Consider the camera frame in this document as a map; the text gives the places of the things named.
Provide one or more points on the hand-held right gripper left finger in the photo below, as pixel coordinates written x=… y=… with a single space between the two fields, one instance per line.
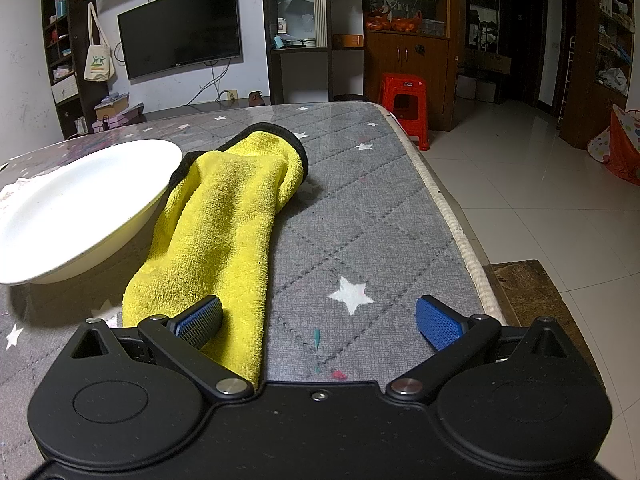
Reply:
x=200 y=322

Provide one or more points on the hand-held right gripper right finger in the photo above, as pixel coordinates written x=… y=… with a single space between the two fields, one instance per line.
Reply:
x=440 y=325

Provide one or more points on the yellow cleaning cloth black trim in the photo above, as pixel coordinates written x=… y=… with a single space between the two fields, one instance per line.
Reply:
x=215 y=220

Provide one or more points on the white round plate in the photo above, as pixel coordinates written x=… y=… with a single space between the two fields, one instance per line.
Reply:
x=75 y=200

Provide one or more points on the brown wooden bench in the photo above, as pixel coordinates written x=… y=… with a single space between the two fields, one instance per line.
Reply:
x=530 y=285

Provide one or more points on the grey star quilted cover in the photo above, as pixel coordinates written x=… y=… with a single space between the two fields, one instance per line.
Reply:
x=360 y=200

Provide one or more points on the dark television stand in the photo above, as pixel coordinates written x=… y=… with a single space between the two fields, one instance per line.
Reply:
x=165 y=112

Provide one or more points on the stack of pastel boxes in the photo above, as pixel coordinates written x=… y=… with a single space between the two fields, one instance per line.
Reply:
x=117 y=110

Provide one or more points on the red plastic stool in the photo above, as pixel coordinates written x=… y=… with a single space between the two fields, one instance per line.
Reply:
x=400 y=85

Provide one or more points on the polka dot play tent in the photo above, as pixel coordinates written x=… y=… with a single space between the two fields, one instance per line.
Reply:
x=625 y=150

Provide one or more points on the dark wooden shelf unit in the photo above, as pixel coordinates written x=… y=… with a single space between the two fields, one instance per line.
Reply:
x=585 y=110

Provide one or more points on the brown wooden cabinet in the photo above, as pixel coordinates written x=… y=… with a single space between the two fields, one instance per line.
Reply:
x=400 y=60

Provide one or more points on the beige tote bag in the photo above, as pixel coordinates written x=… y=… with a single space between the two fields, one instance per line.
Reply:
x=100 y=62

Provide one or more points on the black television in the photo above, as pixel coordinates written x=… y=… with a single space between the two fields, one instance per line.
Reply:
x=180 y=30

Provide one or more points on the orange plastic bags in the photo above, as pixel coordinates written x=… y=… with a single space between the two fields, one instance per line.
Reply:
x=395 y=22

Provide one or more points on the dark glass display shelf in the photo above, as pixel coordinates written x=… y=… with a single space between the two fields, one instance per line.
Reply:
x=295 y=10

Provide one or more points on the white wall power outlet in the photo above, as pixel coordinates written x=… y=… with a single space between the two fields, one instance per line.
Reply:
x=228 y=95

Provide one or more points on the dark wall shelf unit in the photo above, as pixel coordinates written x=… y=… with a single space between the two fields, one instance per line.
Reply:
x=74 y=50

